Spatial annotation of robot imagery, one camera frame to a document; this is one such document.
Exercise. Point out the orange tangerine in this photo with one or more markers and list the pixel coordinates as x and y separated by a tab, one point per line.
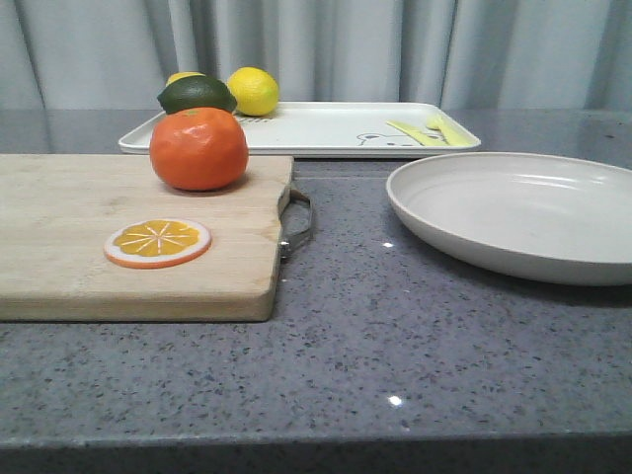
199	149

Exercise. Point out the beige round plate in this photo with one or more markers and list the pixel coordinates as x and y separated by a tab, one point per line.
540	217

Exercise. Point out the white bear tray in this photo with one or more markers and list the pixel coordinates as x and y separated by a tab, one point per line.
346	130

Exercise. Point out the yellow plastic knife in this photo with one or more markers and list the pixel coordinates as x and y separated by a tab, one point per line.
418	135

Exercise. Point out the yellow lemon right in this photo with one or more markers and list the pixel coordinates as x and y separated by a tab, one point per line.
255	90

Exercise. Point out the yellow lemon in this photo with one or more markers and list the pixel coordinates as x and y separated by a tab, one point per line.
255	90
181	75

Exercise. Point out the orange slice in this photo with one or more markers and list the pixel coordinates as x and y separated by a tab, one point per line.
157	243

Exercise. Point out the yellow plastic fork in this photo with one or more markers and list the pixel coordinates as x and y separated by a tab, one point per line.
451	135

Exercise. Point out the green lime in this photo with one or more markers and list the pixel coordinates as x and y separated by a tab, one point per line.
196	91

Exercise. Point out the yellow lemon left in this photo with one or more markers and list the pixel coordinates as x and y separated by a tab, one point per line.
181	75

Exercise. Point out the wooden cutting board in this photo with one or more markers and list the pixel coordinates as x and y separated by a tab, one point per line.
57	212

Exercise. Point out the grey curtain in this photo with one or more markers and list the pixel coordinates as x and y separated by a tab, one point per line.
84	55

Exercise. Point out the metal cutting board handle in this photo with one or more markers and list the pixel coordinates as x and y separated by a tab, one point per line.
296	219

